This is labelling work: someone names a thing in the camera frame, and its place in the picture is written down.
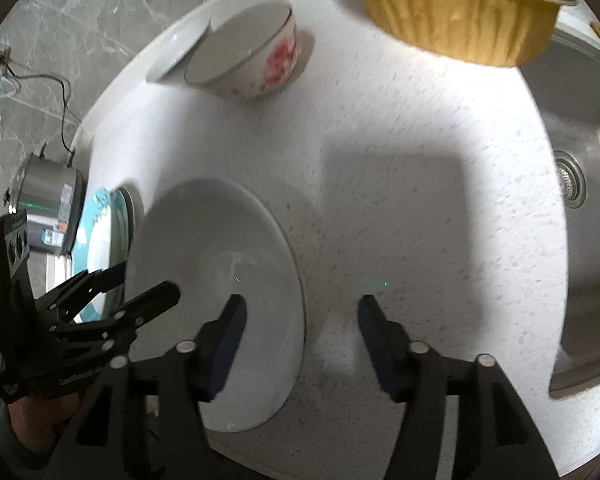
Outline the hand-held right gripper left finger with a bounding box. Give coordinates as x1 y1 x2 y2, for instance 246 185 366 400
45 294 248 480

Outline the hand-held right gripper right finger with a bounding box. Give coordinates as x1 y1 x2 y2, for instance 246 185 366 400
356 294 556 480

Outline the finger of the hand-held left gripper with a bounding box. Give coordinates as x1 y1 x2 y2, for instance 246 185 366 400
50 280 182 361
37 260 128 323

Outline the teal floral deep plate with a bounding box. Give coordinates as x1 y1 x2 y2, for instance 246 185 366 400
72 186 131 323

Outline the grey-rimmed white plate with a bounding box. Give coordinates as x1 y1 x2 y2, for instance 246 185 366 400
111 186 138 266

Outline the large white plate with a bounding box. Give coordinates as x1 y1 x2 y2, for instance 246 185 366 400
124 177 307 433

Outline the small white bowl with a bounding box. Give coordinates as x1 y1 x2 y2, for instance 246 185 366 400
145 12 213 83

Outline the patterned dark-rimmed bowl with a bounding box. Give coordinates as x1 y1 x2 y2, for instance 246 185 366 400
184 2 301 102

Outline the person's left forearm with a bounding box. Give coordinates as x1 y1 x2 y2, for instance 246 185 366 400
0 405 56 480

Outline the person's left hand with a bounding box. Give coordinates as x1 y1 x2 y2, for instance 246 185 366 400
7 390 88 443

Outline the stainless rice cooker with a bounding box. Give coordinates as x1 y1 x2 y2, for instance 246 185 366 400
5 152 87 257

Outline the stainless steel sink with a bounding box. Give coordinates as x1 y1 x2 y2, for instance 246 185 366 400
520 25 600 401

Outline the yellow plastic basin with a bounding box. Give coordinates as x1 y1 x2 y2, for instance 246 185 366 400
340 0 568 68

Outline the black power cable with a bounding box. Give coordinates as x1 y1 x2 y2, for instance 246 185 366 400
10 57 78 156

